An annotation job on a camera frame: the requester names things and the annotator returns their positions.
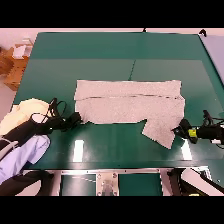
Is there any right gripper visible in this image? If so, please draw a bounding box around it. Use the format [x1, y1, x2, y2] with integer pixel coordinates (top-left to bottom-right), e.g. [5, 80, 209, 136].
[172, 119, 198, 142]

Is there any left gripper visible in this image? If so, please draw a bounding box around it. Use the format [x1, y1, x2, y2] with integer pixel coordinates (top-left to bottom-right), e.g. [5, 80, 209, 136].
[64, 112, 84, 130]

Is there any grey T-shirt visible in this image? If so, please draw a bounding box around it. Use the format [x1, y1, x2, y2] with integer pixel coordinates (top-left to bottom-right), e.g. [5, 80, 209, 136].
[73, 78, 186, 150]

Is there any pale yellow garment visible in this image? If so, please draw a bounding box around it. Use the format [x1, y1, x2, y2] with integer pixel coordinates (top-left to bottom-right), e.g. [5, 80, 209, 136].
[0, 97, 52, 136]

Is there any light blue garment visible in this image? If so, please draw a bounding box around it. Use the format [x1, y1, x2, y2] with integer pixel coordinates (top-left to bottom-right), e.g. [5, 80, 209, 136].
[0, 134, 52, 185]

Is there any brown cardboard box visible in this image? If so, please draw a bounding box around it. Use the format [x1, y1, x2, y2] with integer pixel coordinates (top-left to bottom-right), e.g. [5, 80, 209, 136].
[0, 43, 34, 92]

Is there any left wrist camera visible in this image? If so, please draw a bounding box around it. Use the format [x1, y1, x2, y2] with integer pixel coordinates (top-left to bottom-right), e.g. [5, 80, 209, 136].
[47, 97, 68, 118]

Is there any silver frame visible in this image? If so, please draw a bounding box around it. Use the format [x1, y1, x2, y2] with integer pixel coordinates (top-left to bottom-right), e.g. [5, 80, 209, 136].
[20, 167, 214, 197]

